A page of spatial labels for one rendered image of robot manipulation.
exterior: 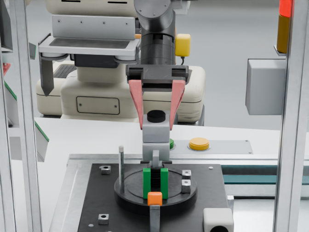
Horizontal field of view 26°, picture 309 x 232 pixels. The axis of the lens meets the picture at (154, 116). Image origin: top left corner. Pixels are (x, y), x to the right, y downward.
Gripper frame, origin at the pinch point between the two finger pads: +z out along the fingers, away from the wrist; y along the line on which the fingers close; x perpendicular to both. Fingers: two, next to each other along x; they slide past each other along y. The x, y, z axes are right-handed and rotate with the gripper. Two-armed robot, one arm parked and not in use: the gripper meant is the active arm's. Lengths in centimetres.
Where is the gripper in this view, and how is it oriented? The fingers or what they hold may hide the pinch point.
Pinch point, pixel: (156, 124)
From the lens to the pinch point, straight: 108.4
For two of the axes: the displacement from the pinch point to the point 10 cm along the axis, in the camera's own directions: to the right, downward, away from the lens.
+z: -0.2, 9.7, -2.6
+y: 10.0, 0.2, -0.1
